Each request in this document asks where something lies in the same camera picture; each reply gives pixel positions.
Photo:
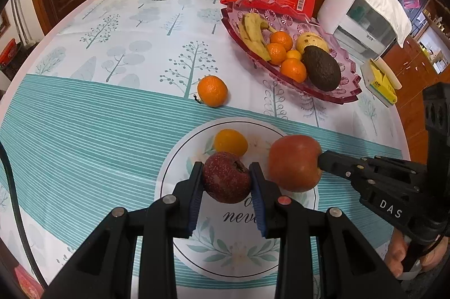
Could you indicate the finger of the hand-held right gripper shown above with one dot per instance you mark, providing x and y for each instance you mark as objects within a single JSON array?
[{"x": 341, "y": 165}]

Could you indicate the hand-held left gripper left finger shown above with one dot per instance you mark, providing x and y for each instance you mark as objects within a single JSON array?
[{"x": 195, "y": 206}]

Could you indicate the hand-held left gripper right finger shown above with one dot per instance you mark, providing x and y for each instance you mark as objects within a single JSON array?
[{"x": 258, "y": 206}]

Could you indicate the dark red apple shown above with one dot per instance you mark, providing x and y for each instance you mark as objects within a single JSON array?
[{"x": 225, "y": 179}]

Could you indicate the white printed plate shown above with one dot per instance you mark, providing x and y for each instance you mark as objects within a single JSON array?
[{"x": 214, "y": 249}]

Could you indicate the pink glass fruit tray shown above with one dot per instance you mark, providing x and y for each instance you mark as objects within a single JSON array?
[{"x": 337, "y": 95}]

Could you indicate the yellow lemon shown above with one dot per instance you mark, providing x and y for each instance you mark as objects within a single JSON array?
[{"x": 311, "y": 40}]

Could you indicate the yellow banana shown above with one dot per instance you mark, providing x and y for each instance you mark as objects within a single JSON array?
[{"x": 255, "y": 35}]

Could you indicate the person's right hand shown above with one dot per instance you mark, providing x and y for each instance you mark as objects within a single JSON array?
[{"x": 395, "y": 253}]

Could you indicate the yellow-orange mandarin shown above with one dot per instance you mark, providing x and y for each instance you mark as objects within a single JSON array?
[{"x": 230, "y": 142}]

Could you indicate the yellow tissue pack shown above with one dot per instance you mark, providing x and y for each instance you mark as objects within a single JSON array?
[{"x": 381, "y": 81}]

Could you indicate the dark green avocado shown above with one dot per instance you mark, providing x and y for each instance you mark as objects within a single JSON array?
[{"x": 321, "y": 68}]

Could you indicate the tree print tablecloth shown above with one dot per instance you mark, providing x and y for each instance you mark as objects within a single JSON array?
[{"x": 105, "y": 144}]

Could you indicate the small orange mandarin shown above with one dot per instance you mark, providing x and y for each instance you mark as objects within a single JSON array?
[{"x": 294, "y": 55}]

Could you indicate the white countertop appliance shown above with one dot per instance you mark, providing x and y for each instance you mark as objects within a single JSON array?
[{"x": 337, "y": 3}]

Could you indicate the red box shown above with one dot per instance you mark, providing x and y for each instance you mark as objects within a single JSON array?
[{"x": 7, "y": 53}]

